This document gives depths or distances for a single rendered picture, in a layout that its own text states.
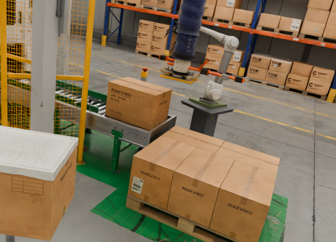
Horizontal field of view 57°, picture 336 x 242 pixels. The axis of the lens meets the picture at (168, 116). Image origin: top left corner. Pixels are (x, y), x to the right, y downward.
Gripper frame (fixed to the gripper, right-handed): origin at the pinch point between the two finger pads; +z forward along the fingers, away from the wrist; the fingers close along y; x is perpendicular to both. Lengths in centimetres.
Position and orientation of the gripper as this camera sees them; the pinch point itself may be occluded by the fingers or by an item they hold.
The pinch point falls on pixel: (169, 40)
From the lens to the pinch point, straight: 378.0
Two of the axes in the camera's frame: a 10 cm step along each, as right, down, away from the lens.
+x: -1.8, 3.5, -9.2
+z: -6.4, 6.7, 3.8
